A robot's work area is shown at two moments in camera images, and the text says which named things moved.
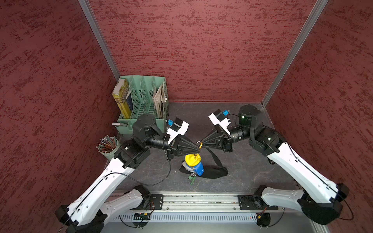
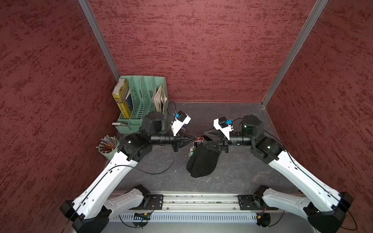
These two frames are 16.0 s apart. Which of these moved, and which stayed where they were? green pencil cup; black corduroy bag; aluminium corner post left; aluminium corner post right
Moved: black corduroy bag
Stayed: aluminium corner post right; aluminium corner post left; green pencil cup
